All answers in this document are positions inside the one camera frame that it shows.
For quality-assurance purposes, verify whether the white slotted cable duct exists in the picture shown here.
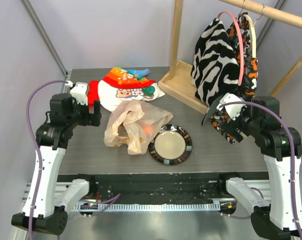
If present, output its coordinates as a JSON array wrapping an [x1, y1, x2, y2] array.
[[73, 202, 221, 212]]

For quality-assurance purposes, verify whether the translucent plastic bag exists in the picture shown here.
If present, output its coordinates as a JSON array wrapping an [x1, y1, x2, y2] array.
[[104, 100, 173, 155]]

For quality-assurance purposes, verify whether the purple cable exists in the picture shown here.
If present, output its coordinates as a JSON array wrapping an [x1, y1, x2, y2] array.
[[222, 101, 302, 240], [26, 79, 69, 240]]

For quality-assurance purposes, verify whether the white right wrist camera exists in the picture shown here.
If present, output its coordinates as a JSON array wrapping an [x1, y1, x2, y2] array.
[[216, 93, 245, 120]]

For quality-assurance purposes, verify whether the pink hanger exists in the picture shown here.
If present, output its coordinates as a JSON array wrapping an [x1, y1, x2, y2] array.
[[217, 10, 245, 86]]

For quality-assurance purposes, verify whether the colourful rainbow cartoon shirt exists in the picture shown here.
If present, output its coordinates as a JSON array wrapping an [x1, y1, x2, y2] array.
[[88, 67, 165, 112]]

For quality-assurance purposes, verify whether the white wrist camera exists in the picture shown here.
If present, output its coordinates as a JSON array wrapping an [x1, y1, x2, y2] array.
[[65, 80, 89, 106], [216, 93, 245, 120]]

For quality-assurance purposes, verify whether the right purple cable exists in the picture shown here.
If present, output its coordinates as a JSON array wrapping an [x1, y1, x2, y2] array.
[[222, 101, 302, 240]]

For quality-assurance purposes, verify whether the fake orange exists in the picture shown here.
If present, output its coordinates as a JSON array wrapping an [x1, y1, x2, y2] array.
[[144, 125, 156, 136]]

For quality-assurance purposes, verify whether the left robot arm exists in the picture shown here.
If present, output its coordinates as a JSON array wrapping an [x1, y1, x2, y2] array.
[[11, 93, 101, 236]]

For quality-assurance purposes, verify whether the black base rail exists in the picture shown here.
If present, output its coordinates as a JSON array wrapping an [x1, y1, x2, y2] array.
[[56, 172, 269, 205]]

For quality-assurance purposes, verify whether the black orange patterned garment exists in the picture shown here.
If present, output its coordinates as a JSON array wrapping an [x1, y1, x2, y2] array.
[[205, 12, 258, 135]]

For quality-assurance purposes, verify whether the black white zebra garment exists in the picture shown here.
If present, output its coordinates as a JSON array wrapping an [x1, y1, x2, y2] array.
[[191, 18, 240, 106]]

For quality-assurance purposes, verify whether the wooden clothes rack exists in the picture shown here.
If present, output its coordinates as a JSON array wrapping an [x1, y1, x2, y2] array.
[[159, 0, 302, 114]]

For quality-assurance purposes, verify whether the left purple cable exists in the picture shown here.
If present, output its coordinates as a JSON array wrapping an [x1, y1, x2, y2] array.
[[26, 79, 69, 240]]

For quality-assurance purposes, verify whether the cream hanger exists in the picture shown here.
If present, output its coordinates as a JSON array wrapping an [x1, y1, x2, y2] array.
[[243, 14, 256, 58]]

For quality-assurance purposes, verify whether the black rimmed beige plate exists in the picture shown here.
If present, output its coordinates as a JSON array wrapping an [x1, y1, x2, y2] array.
[[148, 124, 193, 166]]

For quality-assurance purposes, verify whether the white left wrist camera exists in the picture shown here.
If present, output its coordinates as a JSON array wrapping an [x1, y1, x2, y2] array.
[[65, 80, 89, 106]]

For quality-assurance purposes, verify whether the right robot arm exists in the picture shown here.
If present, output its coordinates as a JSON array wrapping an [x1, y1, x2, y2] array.
[[216, 93, 302, 240]]

